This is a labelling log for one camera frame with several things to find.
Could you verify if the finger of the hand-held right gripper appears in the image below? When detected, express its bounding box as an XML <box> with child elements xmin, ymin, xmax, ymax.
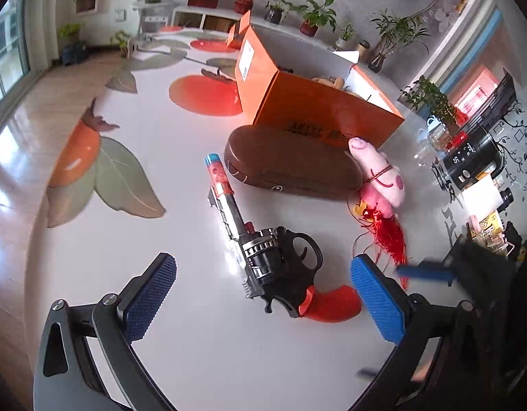
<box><xmin>395</xmin><ymin>258</ymin><xmax>460</xmax><ymax>286</ymax></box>

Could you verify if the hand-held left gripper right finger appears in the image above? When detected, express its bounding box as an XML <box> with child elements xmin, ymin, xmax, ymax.
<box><xmin>348</xmin><ymin>254</ymin><xmax>500</xmax><ymax>411</ymax></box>

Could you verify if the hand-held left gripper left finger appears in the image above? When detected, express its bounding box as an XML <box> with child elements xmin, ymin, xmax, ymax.
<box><xmin>32</xmin><ymin>252</ymin><xmax>179</xmax><ymax>411</ymax></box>

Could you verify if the pink plush pig red tassel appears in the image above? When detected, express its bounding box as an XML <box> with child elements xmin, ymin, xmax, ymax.
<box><xmin>348</xmin><ymin>136</ymin><xmax>410</xmax><ymax>289</ymax></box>

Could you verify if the toy revolver with red grip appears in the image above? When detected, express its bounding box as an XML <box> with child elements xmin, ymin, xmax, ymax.
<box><xmin>205</xmin><ymin>153</ymin><xmax>363</xmax><ymax>323</ymax></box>

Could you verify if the brown glasses case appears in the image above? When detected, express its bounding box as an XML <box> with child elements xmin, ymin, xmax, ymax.
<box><xmin>223</xmin><ymin>125</ymin><xmax>364</xmax><ymax>200</ymax></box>

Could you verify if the orange cardboard box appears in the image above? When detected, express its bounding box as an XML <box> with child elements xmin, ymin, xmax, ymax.
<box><xmin>227</xmin><ymin>11</ymin><xmax>405</xmax><ymax>148</ymax></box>

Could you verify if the small red container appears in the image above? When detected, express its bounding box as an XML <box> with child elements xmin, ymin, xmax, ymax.
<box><xmin>445</xmin><ymin>132</ymin><xmax>469</xmax><ymax>151</ymax></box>

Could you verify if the yellow packet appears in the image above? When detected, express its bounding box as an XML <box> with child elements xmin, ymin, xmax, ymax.
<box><xmin>469</xmin><ymin>212</ymin><xmax>504</xmax><ymax>245</ymax></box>

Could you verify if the white paper box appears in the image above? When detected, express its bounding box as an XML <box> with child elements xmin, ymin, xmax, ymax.
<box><xmin>461</xmin><ymin>178</ymin><xmax>504</xmax><ymax>219</ymax></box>

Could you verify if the black electric kettle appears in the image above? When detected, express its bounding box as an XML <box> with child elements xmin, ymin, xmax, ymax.
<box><xmin>442</xmin><ymin>126</ymin><xmax>506</xmax><ymax>191</ymax></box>

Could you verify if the glass teapot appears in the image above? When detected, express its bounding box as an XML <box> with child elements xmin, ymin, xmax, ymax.
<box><xmin>426</xmin><ymin>115</ymin><xmax>455</xmax><ymax>150</ymax></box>

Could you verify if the bushy green potted plant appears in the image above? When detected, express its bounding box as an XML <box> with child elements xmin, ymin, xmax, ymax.
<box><xmin>401</xmin><ymin>76</ymin><xmax>461</xmax><ymax>126</ymax></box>

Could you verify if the tan plush toy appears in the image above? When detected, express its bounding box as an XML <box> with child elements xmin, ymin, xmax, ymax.
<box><xmin>310</xmin><ymin>76</ymin><xmax>346</xmax><ymax>91</ymax></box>

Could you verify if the bamboo plant in glass vase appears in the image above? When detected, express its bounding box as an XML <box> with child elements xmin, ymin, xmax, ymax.
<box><xmin>368</xmin><ymin>8</ymin><xmax>431</xmax><ymax>73</ymax></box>

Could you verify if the small plant in white pot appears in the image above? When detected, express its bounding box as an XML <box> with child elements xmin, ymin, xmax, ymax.
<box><xmin>334</xmin><ymin>23</ymin><xmax>357</xmax><ymax>51</ymax></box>

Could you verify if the plant in dark blue pot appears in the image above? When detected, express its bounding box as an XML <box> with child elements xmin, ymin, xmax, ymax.
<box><xmin>58</xmin><ymin>23</ymin><xmax>88</xmax><ymax>66</ymax></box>

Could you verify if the small leafy floor plant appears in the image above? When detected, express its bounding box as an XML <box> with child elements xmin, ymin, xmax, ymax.
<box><xmin>110</xmin><ymin>30</ymin><xmax>133</xmax><ymax>58</ymax></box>

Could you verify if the leafy plant in red pot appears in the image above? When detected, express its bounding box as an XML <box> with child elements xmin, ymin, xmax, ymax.
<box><xmin>295</xmin><ymin>0</ymin><xmax>338</xmax><ymax>37</ymax></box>

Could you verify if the white plant stand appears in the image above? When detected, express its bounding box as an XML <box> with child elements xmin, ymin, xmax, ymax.
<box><xmin>133</xmin><ymin>1</ymin><xmax>179</xmax><ymax>35</ymax></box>

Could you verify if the white low cabinet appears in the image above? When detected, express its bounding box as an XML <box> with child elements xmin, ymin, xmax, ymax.
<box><xmin>171</xmin><ymin>6</ymin><xmax>247</xmax><ymax>34</ymax></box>

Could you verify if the glass sliding door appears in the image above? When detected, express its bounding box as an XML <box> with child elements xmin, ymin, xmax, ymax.
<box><xmin>0</xmin><ymin>0</ymin><xmax>33</xmax><ymax>112</ymax></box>

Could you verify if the plant in black pot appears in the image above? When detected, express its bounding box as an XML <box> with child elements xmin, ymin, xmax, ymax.
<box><xmin>263</xmin><ymin>0</ymin><xmax>296</xmax><ymax>24</ymax></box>

